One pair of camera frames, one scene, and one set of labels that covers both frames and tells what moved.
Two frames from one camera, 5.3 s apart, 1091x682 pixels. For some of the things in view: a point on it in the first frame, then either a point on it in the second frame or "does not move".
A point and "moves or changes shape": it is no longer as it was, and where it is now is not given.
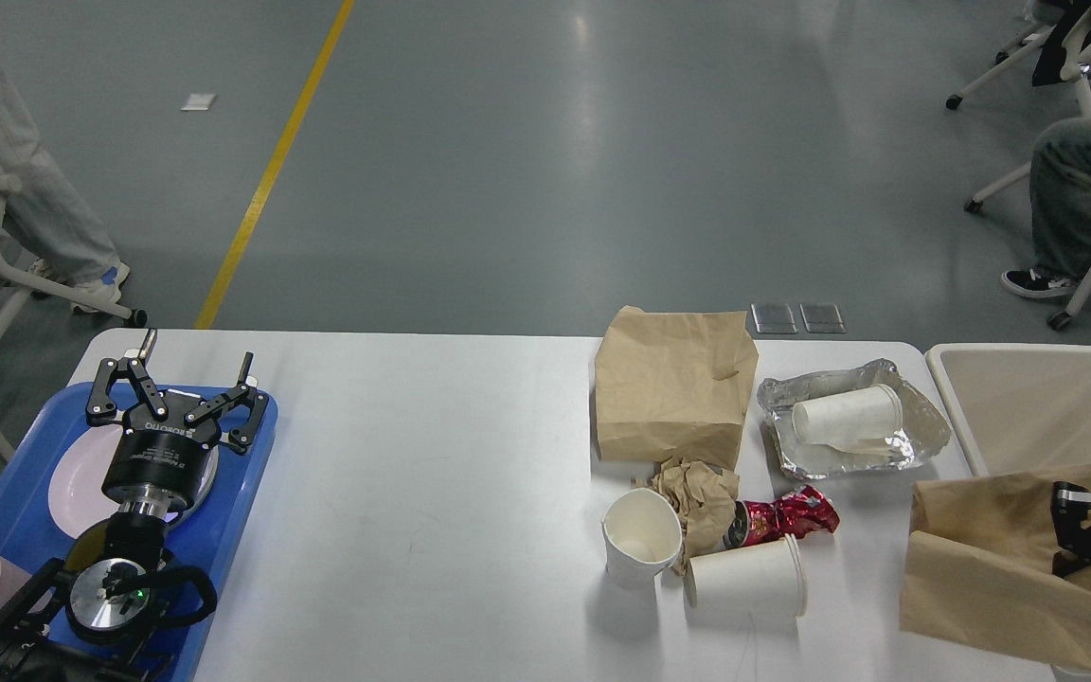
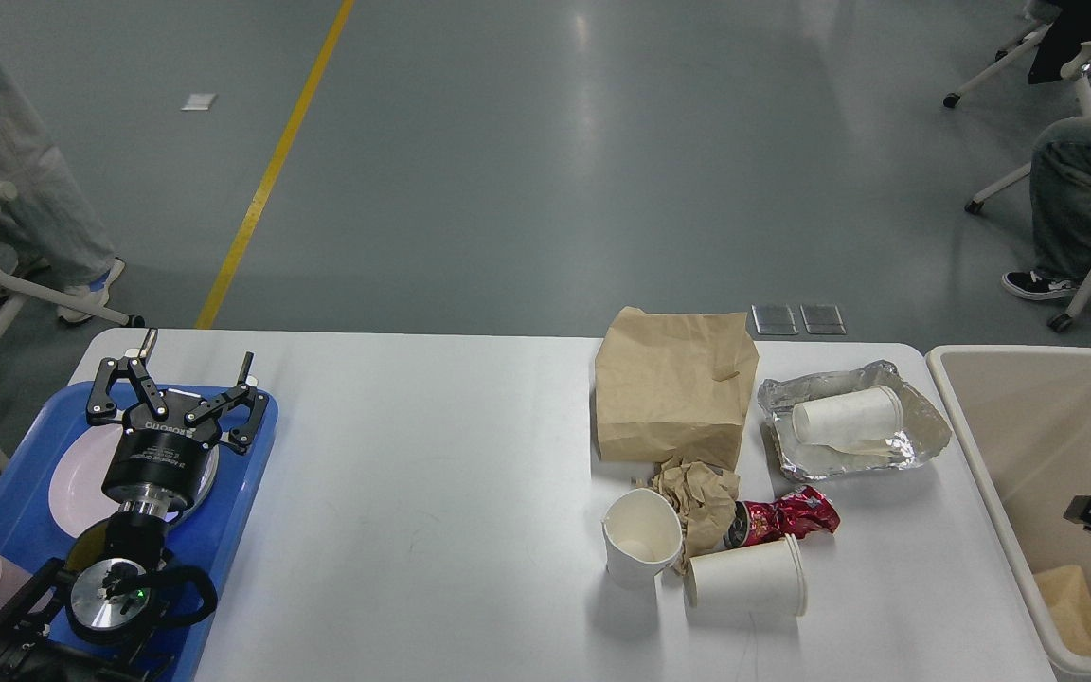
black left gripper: (164, 456) does not move
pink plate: (77, 497) does not move
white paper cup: (642, 536) does not move
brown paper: (978, 567) moves or changes shape
